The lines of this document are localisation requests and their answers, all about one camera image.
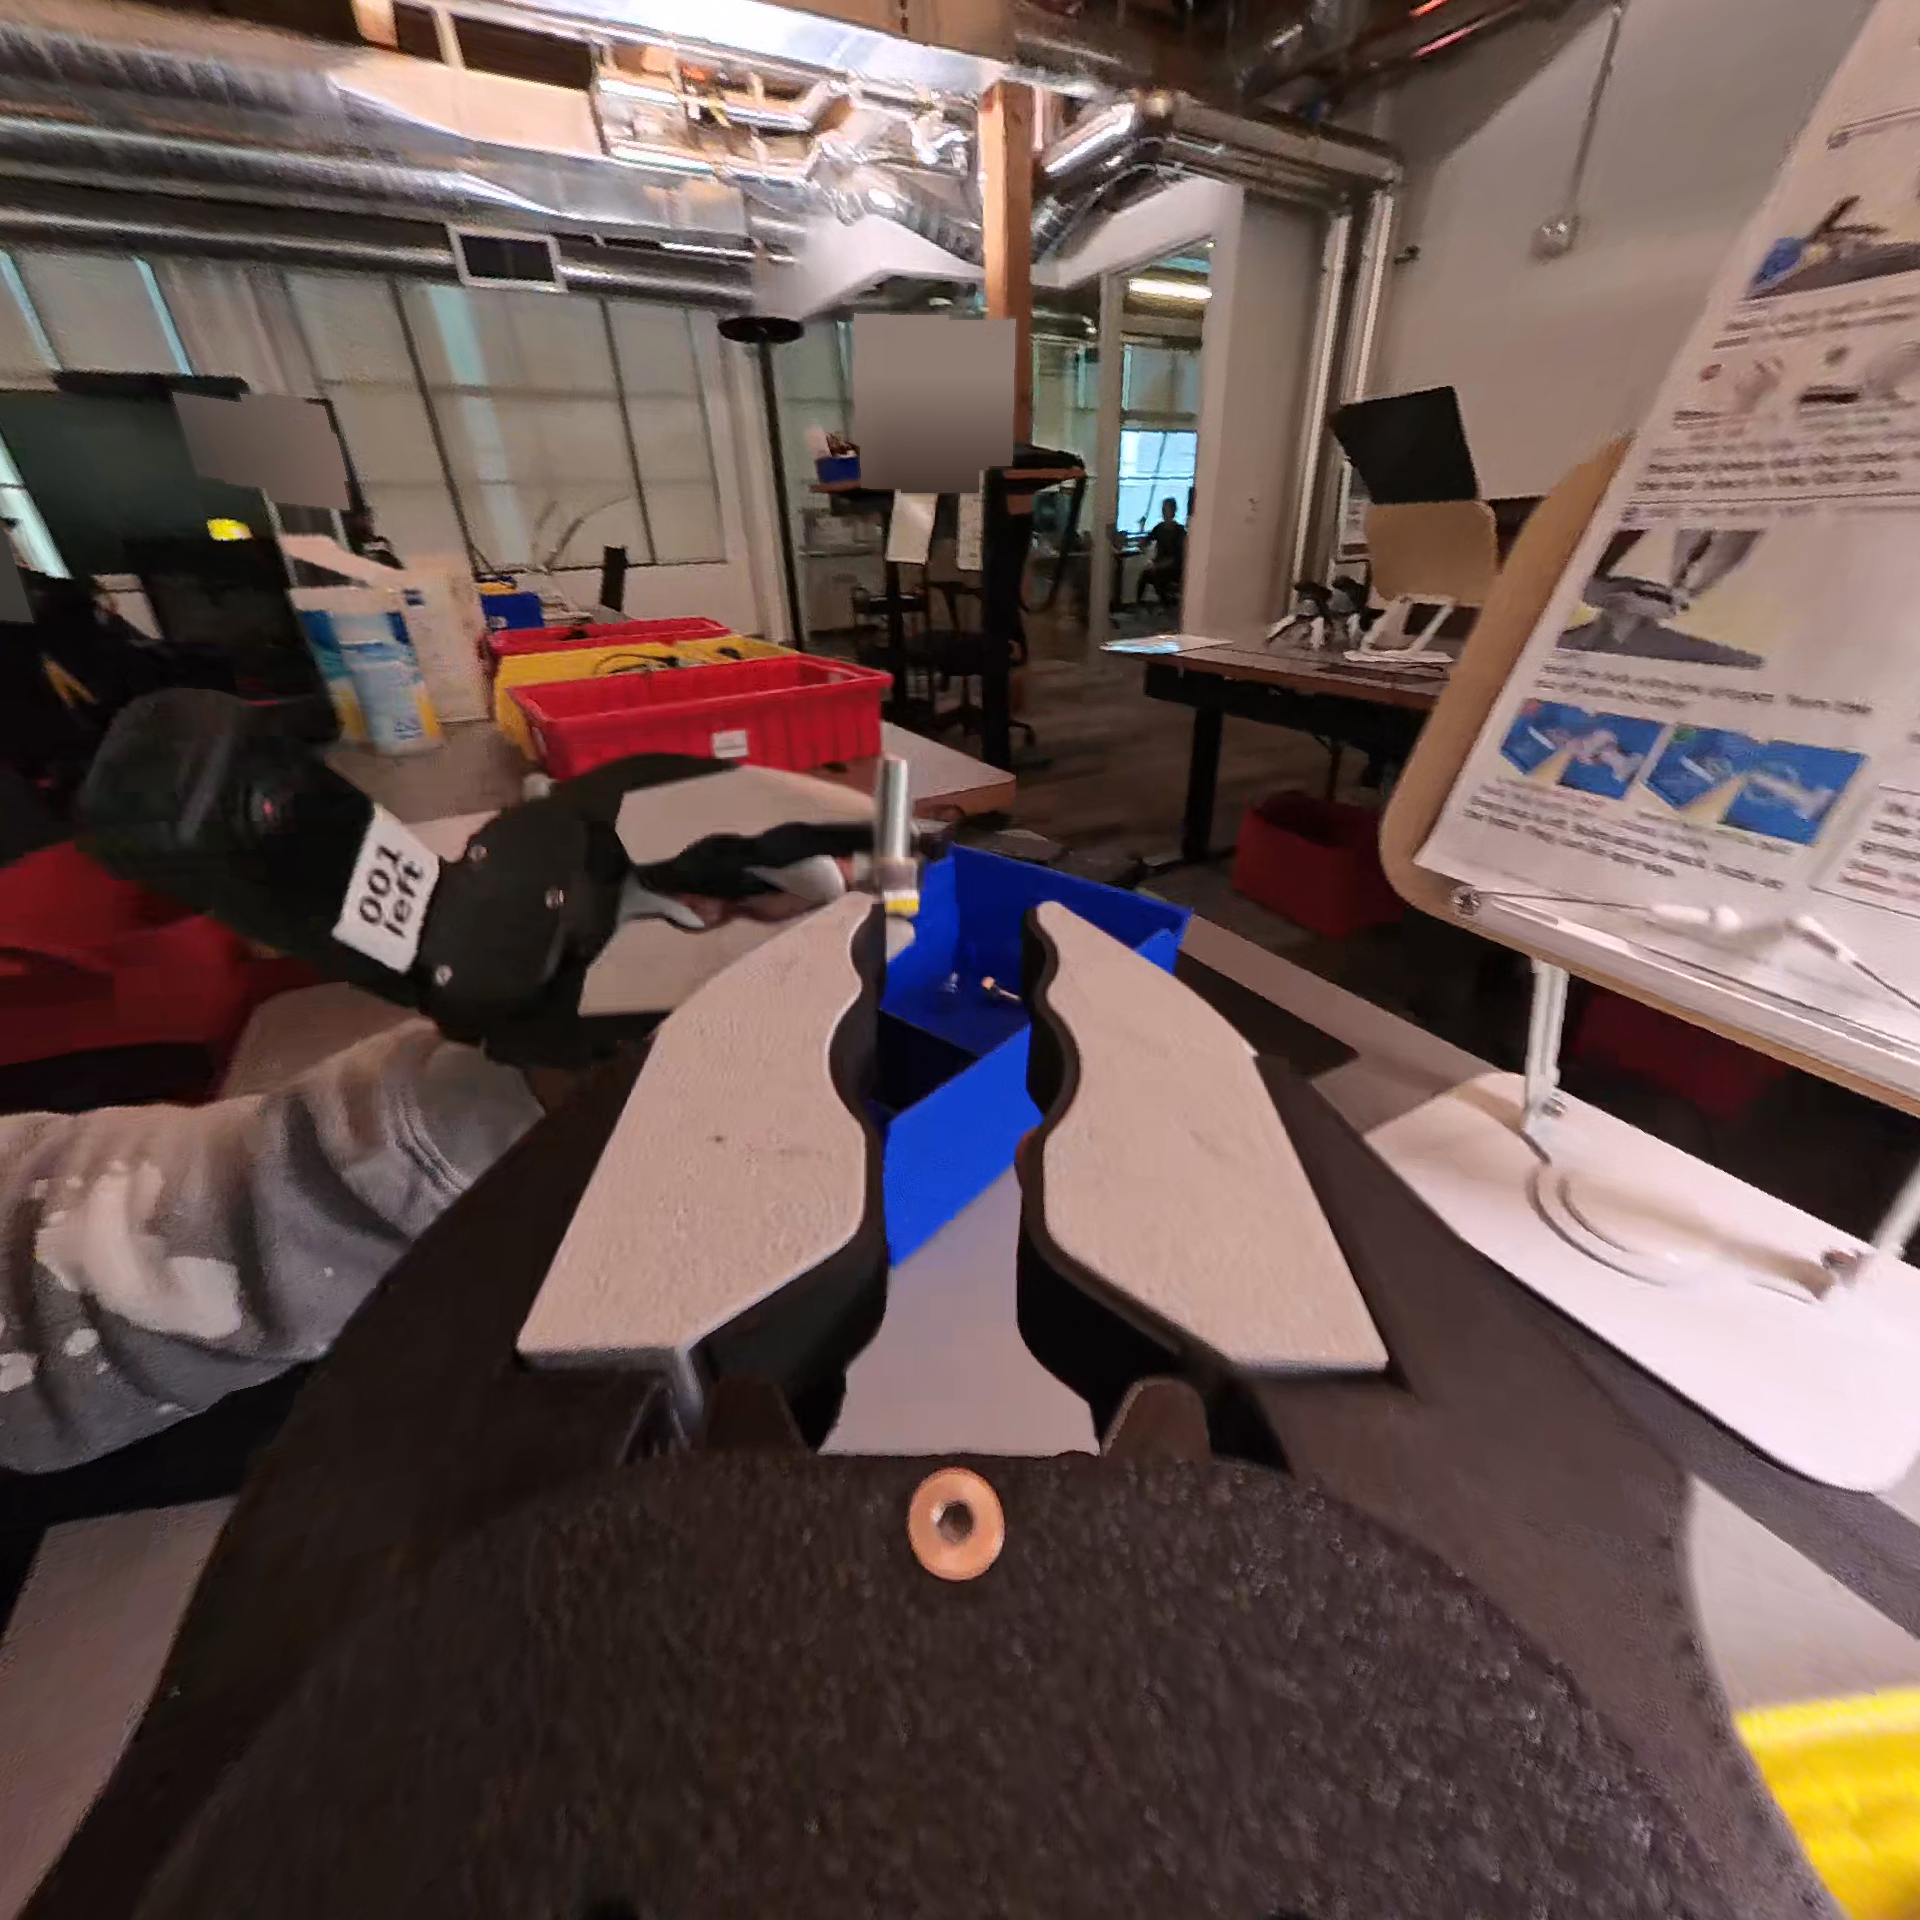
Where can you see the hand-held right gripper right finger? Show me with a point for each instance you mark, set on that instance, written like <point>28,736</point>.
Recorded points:
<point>1185,1185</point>

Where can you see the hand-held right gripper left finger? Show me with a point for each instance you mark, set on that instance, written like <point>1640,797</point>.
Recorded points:
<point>704,1170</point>

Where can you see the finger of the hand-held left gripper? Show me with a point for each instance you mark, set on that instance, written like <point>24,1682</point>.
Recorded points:
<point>645,781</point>
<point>749,858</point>

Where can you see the blue plastic bin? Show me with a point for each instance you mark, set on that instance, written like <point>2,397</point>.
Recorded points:
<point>961,931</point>

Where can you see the yellow plastic bin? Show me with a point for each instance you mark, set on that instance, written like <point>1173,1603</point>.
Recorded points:
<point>1844,1799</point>

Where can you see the labelled red storage bin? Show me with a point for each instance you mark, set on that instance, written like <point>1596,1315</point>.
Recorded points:
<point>721,720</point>

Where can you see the yellow storage tray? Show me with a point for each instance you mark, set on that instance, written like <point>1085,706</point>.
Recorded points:
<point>516,705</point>

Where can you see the small blue storage bin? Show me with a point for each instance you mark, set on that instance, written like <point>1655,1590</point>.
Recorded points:
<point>511,611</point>

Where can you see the wipes canister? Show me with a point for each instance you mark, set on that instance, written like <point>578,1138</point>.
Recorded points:
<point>389,691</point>

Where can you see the wooden document stand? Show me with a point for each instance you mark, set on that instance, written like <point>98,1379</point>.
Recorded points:
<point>1471,1154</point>

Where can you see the red crate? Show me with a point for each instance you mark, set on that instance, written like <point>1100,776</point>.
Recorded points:
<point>1681,1049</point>
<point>1320,869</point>

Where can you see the black standing desk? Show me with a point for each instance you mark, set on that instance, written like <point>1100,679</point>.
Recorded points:
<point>1009,629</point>

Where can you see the black printer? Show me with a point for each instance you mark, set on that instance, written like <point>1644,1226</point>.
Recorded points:
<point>224,615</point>

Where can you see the red tote bag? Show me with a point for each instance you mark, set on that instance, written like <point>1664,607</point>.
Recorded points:
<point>59,960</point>

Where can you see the black floor lamp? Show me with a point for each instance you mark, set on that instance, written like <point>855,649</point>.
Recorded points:
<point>756,325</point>

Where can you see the wooden office desk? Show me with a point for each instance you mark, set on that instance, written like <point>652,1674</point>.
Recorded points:
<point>1275,667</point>

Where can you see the black desk device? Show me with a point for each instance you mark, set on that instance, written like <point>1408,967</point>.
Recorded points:
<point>1320,615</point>

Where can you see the large dark screen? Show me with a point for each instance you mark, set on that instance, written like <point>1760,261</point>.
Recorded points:
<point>90,480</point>

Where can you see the spare document stand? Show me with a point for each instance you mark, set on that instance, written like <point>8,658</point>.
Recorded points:
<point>1424,557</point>

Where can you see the black light panel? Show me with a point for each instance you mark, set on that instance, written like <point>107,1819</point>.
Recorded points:
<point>1410,442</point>

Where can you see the printed instruction sheet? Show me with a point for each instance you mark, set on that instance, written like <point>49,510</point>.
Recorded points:
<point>1693,599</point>

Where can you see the wooden post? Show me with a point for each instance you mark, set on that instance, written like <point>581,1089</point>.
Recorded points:
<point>1009,194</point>

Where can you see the silver air duct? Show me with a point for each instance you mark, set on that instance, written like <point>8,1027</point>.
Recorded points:
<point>224,165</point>

